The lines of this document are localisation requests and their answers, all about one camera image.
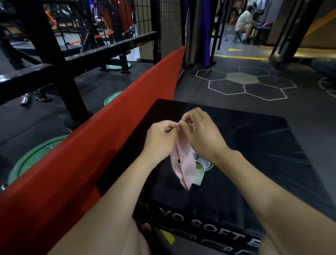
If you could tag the large red disc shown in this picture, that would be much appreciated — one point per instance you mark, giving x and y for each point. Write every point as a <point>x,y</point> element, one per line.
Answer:
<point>123,13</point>

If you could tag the pale green paper piece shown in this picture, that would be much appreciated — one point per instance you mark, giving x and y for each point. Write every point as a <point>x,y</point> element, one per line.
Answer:
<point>199,174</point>

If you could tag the black soft plyo box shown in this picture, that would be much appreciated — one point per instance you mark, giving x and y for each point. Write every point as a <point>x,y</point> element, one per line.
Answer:
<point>257,157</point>

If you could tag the person's right hand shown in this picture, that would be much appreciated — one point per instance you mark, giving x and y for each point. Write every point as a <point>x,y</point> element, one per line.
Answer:
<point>204,136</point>

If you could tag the person's left hand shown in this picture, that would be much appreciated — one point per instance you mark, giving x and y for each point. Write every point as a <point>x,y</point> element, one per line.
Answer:
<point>157,143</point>

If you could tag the person's left leg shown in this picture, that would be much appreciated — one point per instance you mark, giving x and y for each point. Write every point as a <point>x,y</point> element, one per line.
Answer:
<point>135,243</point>

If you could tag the large green weight plate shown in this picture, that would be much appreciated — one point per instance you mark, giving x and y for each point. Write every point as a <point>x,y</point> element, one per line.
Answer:
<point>34,156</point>

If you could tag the pink cloth strip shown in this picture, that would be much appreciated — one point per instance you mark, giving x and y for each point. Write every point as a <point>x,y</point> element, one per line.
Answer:
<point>185,165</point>

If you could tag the person's right thumb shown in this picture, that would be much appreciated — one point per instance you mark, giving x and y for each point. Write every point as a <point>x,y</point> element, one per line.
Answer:
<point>184,130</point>

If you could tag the black folding stool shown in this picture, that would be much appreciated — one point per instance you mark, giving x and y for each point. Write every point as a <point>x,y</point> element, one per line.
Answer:
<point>238,37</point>

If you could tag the black bench with pink item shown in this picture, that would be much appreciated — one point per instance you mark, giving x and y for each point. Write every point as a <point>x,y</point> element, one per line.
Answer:
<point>262,30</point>

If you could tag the person's right forearm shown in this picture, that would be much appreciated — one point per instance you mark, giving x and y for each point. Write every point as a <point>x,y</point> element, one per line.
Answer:
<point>270,199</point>

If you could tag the pale blue paper piece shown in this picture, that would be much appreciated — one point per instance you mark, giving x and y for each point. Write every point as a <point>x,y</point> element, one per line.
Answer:
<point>204,163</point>

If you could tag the person's leg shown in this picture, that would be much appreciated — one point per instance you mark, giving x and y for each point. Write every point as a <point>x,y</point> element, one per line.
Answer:
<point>267,247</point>
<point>135,243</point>

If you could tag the orange bar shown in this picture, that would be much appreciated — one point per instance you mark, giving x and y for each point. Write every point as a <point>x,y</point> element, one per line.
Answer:
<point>101,35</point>

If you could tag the person's right leg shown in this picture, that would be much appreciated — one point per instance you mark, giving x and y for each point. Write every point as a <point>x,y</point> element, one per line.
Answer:
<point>267,247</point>

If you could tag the red padded beam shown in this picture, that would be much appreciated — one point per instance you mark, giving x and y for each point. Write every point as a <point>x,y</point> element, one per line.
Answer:
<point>86,152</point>

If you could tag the person's left forearm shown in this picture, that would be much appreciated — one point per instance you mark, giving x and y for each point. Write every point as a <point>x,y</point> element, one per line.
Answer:
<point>112,207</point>

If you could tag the black slanted pillar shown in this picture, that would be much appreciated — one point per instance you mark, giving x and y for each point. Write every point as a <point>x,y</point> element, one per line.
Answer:
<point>296,29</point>

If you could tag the black steel rack frame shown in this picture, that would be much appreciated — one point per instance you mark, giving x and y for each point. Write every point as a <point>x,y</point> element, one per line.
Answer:
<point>67,81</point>

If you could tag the person's left thumb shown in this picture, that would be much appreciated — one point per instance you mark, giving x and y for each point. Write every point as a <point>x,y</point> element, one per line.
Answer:
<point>173,134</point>

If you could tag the blue upright post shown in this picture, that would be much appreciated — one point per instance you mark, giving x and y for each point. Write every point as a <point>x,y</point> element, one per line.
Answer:
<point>206,31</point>

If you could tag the silver barbell end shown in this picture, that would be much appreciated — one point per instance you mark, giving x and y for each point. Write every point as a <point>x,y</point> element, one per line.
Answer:
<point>25,99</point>

